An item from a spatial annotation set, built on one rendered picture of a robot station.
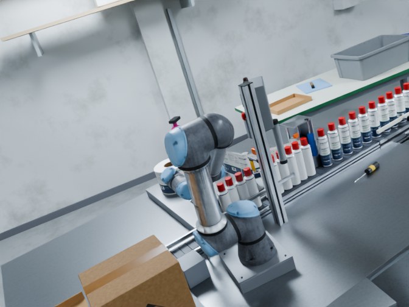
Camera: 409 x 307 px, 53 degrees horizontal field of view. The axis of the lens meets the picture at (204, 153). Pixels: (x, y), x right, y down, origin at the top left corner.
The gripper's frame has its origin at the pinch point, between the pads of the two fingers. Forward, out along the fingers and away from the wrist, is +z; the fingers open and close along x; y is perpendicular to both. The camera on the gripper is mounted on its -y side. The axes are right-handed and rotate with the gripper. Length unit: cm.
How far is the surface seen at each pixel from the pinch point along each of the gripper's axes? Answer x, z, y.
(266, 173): -25.0, -5.4, -15.9
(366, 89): -159, 114, 89
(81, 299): 65, -26, 13
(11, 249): 149, 23, 297
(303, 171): -41.9, 24.5, -1.6
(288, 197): -26.2, 23.0, -5.1
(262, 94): -48, -31, -17
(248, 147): -48, 34, 64
